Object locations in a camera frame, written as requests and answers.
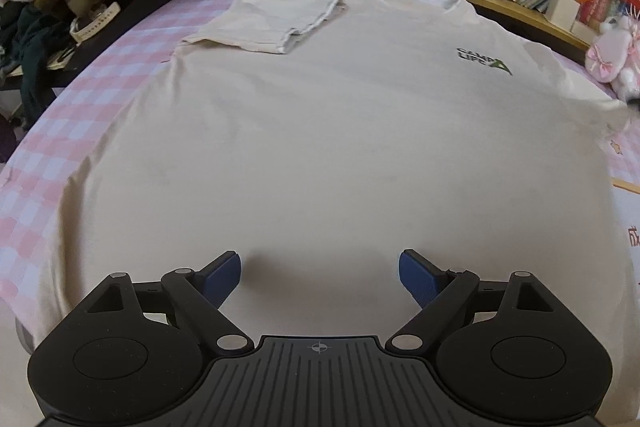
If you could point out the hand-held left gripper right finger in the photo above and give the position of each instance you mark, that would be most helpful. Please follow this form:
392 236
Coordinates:
417 274

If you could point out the dark green clothes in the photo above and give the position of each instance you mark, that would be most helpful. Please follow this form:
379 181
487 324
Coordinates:
30 52

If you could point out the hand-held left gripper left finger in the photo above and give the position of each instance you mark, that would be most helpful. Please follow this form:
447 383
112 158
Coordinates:
225 272

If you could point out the open white cardboard box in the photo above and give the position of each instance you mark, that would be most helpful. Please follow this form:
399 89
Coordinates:
560 9

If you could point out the white pink plush bunny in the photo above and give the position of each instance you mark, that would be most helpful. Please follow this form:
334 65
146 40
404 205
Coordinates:
607 57

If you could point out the pink checked table mat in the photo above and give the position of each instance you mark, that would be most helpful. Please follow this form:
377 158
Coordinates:
75 117

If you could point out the cream t-shirt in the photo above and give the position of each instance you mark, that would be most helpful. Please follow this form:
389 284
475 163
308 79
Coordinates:
320 132

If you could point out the beige watch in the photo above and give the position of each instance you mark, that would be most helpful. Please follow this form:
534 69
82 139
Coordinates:
97 22

